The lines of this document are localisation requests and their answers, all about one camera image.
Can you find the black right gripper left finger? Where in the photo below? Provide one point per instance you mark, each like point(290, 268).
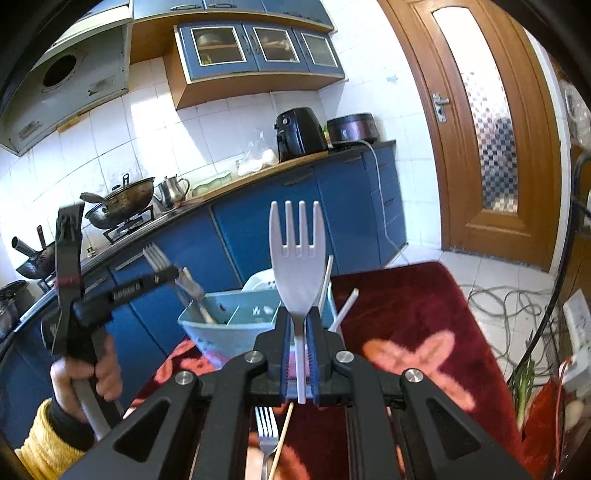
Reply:
point(195, 427)

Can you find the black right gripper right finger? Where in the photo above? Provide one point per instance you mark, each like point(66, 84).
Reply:
point(399, 426)

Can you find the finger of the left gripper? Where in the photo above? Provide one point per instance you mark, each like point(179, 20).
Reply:
point(68, 283)
point(130, 290)

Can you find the wooden chopstick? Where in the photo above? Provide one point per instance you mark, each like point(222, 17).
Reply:
point(283, 435)

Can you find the white plastic fork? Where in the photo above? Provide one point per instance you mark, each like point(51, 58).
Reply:
point(298, 262)

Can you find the left hand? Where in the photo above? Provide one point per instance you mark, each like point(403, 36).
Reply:
point(107, 372)

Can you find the black wok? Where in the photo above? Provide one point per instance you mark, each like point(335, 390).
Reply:
point(39, 264)

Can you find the gas stove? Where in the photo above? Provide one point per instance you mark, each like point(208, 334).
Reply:
point(129, 226)

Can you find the steel fork left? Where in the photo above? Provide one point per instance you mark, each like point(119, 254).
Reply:
point(268, 436)

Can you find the brass cooking pot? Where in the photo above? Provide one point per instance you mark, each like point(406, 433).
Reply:
point(122, 203)

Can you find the red floral plush tablecloth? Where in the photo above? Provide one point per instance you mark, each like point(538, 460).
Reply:
point(406, 317)

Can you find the white plastic chopstick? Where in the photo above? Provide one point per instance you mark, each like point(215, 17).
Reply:
point(353, 296)

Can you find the light blue utensil box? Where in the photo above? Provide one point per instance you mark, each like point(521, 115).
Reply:
point(226, 324)

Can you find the steel kettle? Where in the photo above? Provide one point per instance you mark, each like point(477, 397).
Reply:
point(170, 192)

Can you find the steel chopstick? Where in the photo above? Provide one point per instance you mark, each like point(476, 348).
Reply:
point(325, 284)

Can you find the white power strip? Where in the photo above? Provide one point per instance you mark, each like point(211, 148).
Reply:
point(576, 372)

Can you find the grey range hood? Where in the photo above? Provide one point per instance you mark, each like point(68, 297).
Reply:
point(85, 67)

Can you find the plastic bag of eggs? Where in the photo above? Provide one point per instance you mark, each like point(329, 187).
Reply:
point(258, 156)

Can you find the black air fryer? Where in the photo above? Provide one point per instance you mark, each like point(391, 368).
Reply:
point(299, 134)

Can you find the dark rice cooker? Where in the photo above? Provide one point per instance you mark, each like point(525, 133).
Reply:
point(353, 128)

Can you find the brown wooden door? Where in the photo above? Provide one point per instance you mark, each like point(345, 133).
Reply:
point(492, 126)

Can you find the blue wall cabinet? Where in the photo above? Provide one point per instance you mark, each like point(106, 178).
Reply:
point(214, 50)

